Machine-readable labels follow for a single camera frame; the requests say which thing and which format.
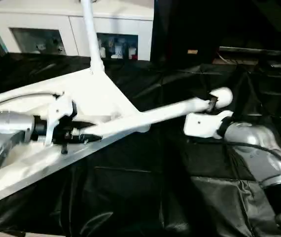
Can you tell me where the white plastic table top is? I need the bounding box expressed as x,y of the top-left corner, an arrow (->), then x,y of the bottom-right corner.
0,68 -> 152,209

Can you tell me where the white plastic table leg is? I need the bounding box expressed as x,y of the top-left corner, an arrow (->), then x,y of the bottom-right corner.
80,0 -> 105,76
84,87 -> 233,144

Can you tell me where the long black bar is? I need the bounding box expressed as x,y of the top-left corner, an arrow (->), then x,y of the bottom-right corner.
218,46 -> 281,59

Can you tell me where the black table mat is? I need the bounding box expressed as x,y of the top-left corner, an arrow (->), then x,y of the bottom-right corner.
0,52 -> 281,237

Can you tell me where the white glass-door cabinet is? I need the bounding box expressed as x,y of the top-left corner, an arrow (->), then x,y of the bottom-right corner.
0,0 -> 156,62

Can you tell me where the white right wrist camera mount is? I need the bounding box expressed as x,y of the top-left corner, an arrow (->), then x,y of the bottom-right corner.
183,110 -> 234,140

